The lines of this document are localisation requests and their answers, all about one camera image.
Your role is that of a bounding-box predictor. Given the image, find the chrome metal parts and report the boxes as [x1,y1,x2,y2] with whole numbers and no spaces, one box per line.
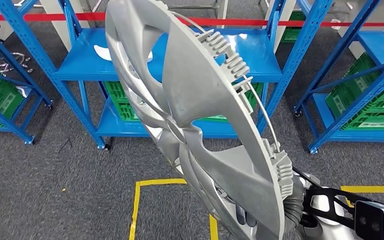
[0,51,35,76]

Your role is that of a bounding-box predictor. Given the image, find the silver plastic wheel hubcap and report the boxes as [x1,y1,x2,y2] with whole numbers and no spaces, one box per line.
[104,0,305,240]

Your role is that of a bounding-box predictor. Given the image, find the blue steel shelf rack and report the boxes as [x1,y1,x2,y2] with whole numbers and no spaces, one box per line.
[0,0,334,152]
[0,18,54,146]
[293,0,384,156]

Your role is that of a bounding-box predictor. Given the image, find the white plastic mirror cover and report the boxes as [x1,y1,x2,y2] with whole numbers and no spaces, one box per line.
[93,43,154,64]

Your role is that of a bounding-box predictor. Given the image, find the red barrier belt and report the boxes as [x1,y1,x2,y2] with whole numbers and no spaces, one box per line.
[0,12,384,28]

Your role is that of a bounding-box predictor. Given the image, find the white table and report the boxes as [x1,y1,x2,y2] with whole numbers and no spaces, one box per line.
[40,0,91,53]
[216,0,230,20]
[264,0,384,61]

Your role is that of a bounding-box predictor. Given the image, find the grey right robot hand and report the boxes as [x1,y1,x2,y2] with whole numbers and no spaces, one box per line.
[234,202,258,230]

